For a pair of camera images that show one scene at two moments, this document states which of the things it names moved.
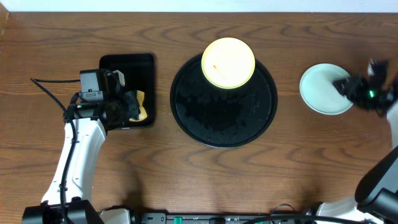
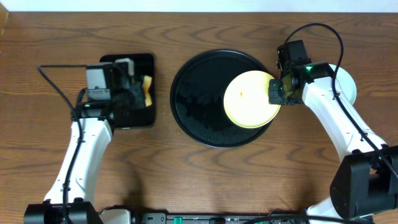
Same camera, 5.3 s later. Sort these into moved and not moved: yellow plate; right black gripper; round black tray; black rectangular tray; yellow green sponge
Moved: yellow green sponge; yellow plate; right black gripper
Not moved: round black tray; black rectangular tray
